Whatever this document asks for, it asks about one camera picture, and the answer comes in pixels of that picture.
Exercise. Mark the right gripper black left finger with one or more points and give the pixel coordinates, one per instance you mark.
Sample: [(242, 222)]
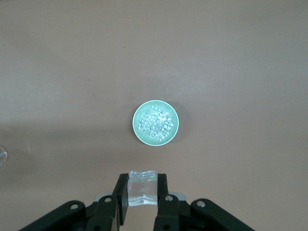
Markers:
[(101, 216)]

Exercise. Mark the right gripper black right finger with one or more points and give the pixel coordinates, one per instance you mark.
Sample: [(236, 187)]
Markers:
[(173, 216)]

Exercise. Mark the single clear ice cube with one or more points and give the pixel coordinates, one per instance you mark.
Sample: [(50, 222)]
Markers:
[(143, 188)]

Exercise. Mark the pile of clear ice cubes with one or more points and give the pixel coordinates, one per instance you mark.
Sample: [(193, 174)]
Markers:
[(156, 121)]

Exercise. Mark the clear wine glass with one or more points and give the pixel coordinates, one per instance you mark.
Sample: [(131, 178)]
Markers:
[(3, 156)]

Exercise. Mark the green ceramic bowl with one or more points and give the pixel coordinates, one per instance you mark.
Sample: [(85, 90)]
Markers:
[(142, 137)]

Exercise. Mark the brown table cover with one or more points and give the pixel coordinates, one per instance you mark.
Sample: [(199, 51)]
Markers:
[(72, 72)]

